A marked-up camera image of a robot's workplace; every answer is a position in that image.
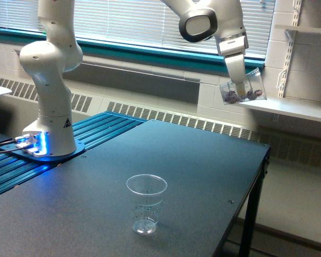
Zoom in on black cables at base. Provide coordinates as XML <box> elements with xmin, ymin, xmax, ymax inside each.
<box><xmin>0</xmin><ymin>137</ymin><xmax>24</xmax><ymax>154</ymax></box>

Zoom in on white shelf bracket rail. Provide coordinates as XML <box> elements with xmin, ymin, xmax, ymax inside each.
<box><xmin>276</xmin><ymin>0</ymin><xmax>302</xmax><ymax>98</ymax></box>

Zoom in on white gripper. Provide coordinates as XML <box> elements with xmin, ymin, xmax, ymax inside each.
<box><xmin>215</xmin><ymin>36</ymin><xmax>248</xmax><ymax>94</ymax></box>

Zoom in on white wall shelf upper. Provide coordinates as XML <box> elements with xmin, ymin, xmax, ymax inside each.
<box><xmin>275</xmin><ymin>25</ymin><xmax>321</xmax><ymax>34</ymax></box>

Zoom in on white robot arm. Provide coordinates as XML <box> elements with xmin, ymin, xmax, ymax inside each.
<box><xmin>17</xmin><ymin>1</ymin><xmax>248</xmax><ymax>158</ymax></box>

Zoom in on candies pile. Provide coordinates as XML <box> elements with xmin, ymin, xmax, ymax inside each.
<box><xmin>223</xmin><ymin>90</ymin><xmax>263</xmax><ymax>104</ymax></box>

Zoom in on white wall shelf lower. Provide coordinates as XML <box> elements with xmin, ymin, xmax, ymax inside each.
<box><xmin>238</xmin><ymin>96</ymin><xmax>321</xmax><ymax>122</ymax></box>

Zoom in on clear plastic cup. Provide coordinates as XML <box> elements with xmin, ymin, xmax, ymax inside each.
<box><xmin>126</xmin><ymin>174</ymin><xmax>167</xmax><ymax>236</ymax></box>
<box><xmin>220</xmin><ymin>67</ymin><xmax>267</xmax><ymax>104</ymax></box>

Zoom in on black table leg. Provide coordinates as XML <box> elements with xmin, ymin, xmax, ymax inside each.
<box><xmin>239</xmin><ymin>150</ymin><xmax>270</xmax><ymax>256</ymax></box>

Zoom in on white wall shelf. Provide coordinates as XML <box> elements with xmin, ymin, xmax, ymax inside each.
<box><xmin>238</xmin><ymin>96</ymin><xmax>321</xmax><ymax>122</ymax></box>
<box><xmin>275</xmin><ymin>25</ymin><xmax>321</xmax><ymax>34</ymax></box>

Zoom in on blue aluminium rail bed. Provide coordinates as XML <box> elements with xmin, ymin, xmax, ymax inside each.
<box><xmin>0</xmin><ymin>112</ymin><xmax>146</xmax><ymax>195</ymax></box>

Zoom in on baseboard radiator heater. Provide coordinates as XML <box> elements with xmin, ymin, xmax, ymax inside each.
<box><xmin>0</xmin><ymin>75</ymin><xmax>321</xmax><ymax>170</ymax></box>

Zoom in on clear plastic cup on table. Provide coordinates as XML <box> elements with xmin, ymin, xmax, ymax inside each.
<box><xmin>126</xmin><ymin>174</ymin><xmax>167</xmax><ymax>236</ymax></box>

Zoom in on white window blinds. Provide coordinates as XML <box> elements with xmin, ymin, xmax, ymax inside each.
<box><xmin>0</xmin><ymin>1</ymin><xmax>275</xmax><ymax>59</ymax></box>

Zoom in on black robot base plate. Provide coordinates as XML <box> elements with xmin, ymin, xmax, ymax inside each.
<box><xmin>10</xmin><ymin>140</ymin><xmax>85</xmax><ymax>163</ymax></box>

